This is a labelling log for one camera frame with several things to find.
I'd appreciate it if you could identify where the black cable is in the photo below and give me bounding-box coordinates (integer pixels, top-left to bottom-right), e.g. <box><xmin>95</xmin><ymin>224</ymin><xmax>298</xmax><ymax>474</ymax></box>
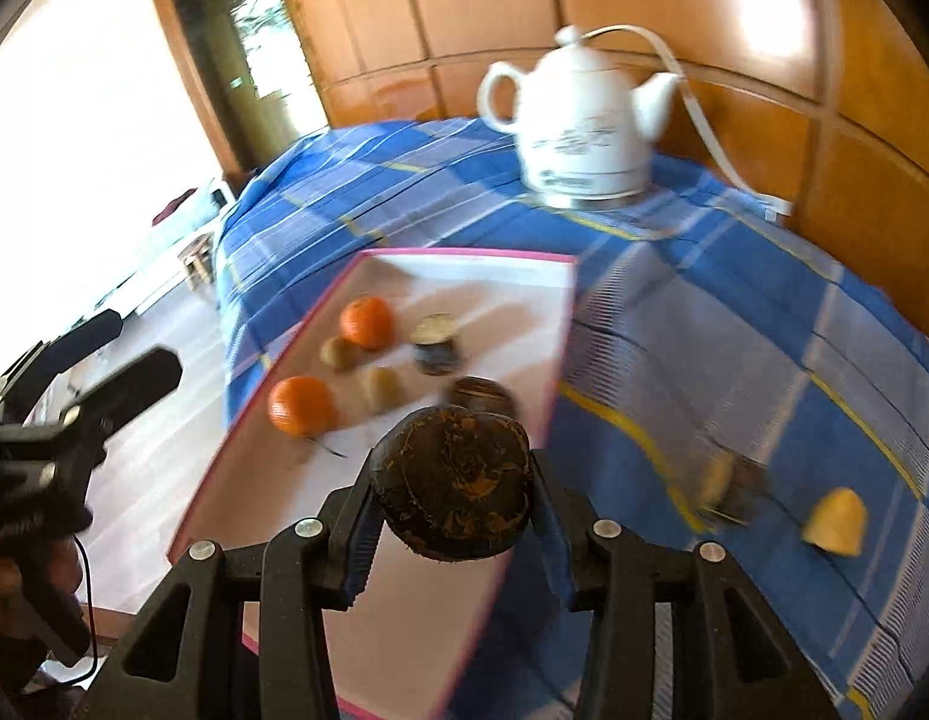
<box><xmin>55</xmin><ymin>536</ymin><xmax>98</xmax><ymax>687</ymax></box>

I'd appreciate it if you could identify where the yellow-topped dark cylinder slice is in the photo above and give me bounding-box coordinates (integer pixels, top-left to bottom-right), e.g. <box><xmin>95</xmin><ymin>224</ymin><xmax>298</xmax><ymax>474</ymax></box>
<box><xmin>412</xmin><ymin>313</ymin><xmax>460</xmax><ymax>376</ymax></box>

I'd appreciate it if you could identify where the white kettle cord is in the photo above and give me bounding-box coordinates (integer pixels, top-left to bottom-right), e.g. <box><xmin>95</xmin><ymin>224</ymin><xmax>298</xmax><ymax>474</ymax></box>
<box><xmin>580</xmin><ymin>24</ymin><xmax>796</xmax><ymax>220</ymax></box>

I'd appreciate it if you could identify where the wooden framed glass door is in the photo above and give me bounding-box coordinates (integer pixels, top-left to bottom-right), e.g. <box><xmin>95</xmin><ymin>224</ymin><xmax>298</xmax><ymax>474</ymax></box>
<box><xmin>151</xmin><ymin>0</ymin><xmax>331</xmax><ymax>173</ymax></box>

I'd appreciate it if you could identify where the wooden panel headboard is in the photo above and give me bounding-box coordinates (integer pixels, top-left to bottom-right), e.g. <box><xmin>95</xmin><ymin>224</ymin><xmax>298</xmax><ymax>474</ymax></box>
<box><xmin>273</xmin><ymin>0</ymin><xmax>929</xmax><ymax>331</ymax></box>

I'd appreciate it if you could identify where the small brown kiwi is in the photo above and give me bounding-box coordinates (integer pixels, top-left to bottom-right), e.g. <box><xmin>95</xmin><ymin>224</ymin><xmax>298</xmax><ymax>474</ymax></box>
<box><xmin>319</xmin><ymin>335</ymin><xmax>362</xmax><ymax>371</ymax></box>
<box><xmin>359</xmin><ymin>365</ymin><xmax>404</xmax><ymax>413</ymax></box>

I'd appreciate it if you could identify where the small dark brown round food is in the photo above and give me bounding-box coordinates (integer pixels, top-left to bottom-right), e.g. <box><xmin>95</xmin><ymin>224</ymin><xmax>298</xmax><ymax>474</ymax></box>
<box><xmin>443</xmin><ymin>376</ymin><xmax>517</xmax><ymax>421</ymax></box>

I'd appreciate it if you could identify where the white tray with pink rim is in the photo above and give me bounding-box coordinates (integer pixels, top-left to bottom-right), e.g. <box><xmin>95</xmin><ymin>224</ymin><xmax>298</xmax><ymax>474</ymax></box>
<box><xmin>168</xmin><ymin>246</ymin><xmax>580</xmax><ymax>719</ymax></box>

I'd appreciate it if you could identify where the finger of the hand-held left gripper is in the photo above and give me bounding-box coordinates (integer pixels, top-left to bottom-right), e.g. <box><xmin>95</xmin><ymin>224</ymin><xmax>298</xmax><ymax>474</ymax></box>
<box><xmin>59</xmin><ymin>347</ymin><xmax>184</xmax><ymax>440</ymax></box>
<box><xmin>25</xmin><ymin>310</ymin><xmax>125</xmax><ymax>391</ymax></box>

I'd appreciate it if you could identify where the small wooden stool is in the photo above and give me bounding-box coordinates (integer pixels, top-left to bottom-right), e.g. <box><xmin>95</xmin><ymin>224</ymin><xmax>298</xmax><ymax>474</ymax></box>
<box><xmin>179</xmin><ymin>234</ymin><xmax>215</xmax><ymax>290</ymax></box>

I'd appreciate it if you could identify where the person's left hand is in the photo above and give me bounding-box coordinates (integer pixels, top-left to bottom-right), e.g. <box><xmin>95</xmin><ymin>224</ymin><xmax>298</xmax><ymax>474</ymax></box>
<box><xmin>0</xmin><ymin>536</ymin><xmax>86</xmax><ymax>691</ymax></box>

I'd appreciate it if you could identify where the dark brown yellow-faced chunk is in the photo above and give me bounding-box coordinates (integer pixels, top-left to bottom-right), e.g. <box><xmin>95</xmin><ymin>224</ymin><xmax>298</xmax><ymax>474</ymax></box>
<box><xmin>693</xmin><ymin>450</ymin><xmax>769</xmax><ymax>526</ymax></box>

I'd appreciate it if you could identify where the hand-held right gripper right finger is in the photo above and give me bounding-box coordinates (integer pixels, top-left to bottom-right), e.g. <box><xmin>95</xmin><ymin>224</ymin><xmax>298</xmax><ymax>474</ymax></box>
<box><xmin>528</xmin><ymin>450</ymin><xmax>841</xmax><ymax>720</ymax></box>

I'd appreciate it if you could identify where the blue plaid blanket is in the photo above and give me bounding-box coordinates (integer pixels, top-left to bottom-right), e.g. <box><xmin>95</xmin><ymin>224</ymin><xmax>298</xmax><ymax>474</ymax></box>
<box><xmin>213</xmin><ymin>118</ymin><xmax>929</xmax><ymax>720</ymax></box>

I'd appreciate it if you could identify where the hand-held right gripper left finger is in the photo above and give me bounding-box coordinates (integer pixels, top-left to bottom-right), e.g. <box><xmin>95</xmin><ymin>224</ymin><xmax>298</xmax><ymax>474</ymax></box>
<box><xmin>97</xmin><ymin>454</ymin><xmax>386</xmax><ymax>720</ymax></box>

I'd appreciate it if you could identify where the white ceramic kettle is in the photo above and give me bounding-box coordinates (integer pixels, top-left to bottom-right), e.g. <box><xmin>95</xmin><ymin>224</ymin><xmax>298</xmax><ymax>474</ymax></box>
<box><xmin>477</xmin><ymin>25</ymin><xmax>679</xmax><ymax>211</ymax></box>

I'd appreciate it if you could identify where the yellow wedge slice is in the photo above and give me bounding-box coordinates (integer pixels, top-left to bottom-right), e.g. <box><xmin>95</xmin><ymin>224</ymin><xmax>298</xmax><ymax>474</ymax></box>
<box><xmin>802</xmin><ymin>487</ymin><xmax>868</xmax><ymax>557</ymax></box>

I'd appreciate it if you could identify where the large dark brown round food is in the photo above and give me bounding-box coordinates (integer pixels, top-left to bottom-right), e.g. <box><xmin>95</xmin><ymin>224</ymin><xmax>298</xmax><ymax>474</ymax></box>
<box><xmin>369</xmin><ymin>405</ymin><xmax>533</xmax><ymax>562</ymax></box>

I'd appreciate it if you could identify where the orange mandarin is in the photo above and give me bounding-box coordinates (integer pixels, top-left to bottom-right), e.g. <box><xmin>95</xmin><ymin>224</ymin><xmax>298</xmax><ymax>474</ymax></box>
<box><xmin>338</xmin><ymin>296</ymin><xmax>397</xmax><ymax>352</ymax></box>
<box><xmin>267</xmin><ymin>376</ymin><xmax>337</xmax><ymax>437</ymax></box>

